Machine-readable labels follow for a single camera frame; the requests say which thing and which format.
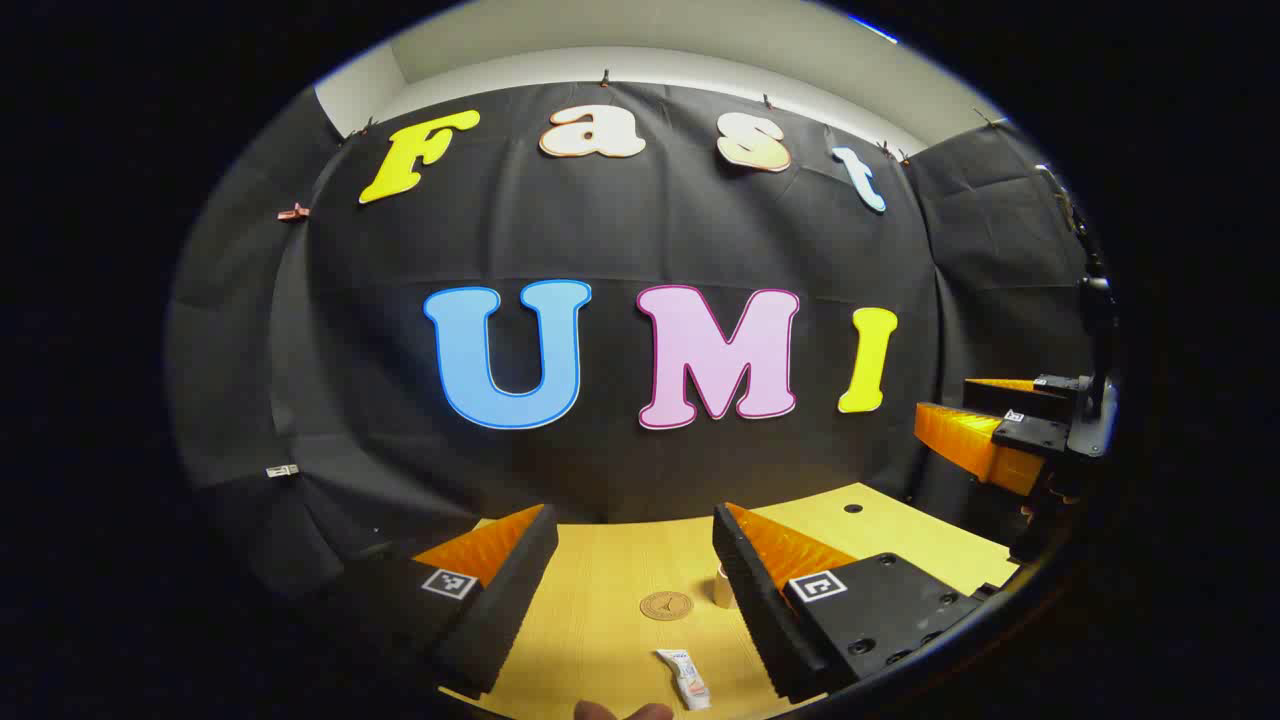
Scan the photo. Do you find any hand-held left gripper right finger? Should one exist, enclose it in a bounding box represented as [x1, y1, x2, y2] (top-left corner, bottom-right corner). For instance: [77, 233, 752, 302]
[712, 502, 991, 704]

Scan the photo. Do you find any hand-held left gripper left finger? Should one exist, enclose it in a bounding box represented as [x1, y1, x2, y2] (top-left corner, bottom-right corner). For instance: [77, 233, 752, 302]
[330, 503, 561, 701]

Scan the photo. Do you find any white toothpaste tube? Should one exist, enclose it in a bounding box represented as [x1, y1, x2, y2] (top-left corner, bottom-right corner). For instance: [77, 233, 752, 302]
[655, 648, 713, 711]

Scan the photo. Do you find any wooden desktop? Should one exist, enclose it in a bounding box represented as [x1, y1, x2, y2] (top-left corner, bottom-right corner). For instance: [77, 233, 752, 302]
[440, 482, 1021, 720]

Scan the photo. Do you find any black backdrop cloth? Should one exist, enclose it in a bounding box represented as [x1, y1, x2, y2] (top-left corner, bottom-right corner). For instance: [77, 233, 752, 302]
[165, 80, 1101, 601]

